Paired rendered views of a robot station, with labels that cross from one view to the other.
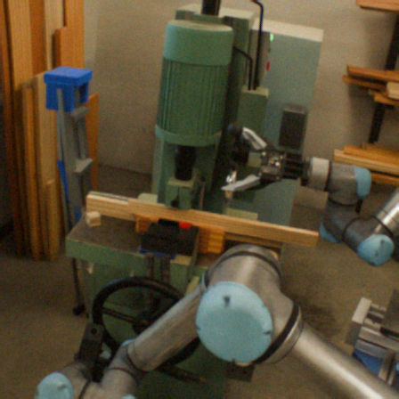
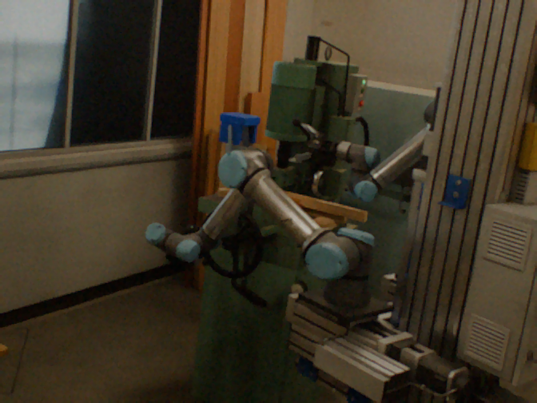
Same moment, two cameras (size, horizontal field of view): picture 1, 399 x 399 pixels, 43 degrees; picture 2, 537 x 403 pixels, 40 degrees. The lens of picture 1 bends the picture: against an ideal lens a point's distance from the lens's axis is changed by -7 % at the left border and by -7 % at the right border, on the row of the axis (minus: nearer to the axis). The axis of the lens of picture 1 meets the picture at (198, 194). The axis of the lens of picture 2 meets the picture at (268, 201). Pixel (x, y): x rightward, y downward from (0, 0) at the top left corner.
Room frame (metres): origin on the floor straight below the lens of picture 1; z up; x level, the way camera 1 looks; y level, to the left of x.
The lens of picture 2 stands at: (-1.49, -1.03, 1.64)
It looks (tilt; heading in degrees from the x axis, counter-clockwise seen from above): 13 degrees down; 21
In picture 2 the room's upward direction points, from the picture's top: 7 degrees clockwise
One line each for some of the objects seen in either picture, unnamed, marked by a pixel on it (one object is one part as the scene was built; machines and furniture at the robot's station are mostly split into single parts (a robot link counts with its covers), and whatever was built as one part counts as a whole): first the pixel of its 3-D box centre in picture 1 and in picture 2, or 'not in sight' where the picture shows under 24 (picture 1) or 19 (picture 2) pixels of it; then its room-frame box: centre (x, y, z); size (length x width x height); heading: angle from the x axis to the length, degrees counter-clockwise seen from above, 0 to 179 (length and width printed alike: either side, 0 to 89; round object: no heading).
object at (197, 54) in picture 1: (193, 81); (290, 101); (1.38, 0.05, 1.35); 0.18 x 0.18 x 0.31
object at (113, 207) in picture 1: (183, 221); (281, 201); (1.40, 0.04, 0.93); 0.60 x 0.02 x 0.05; 83
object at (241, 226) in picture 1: (223, 223); (304, 201); (1.36, -0.08, 0.95); 0.55 x 0.02 x 0.04; 83
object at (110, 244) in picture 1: (172, 259); (264, 218); (1.27, 0.05, 0.87); 0.61 x 0.30 x 0.06; 83
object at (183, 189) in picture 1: (183, 189); (283, 177); (1.40, 0.04, 1.03); 0.14 x 0.07 x 0.09; 173
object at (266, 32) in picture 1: (258, 52); (355, 93); (1.68, -0.13, 1.40); 0.10 x 0.06 x 0.16; 173
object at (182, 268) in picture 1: (166, 261); (256, 210); (1.19, 0.06, 0.92); 0.15 x 0.13 x 0.09; 83
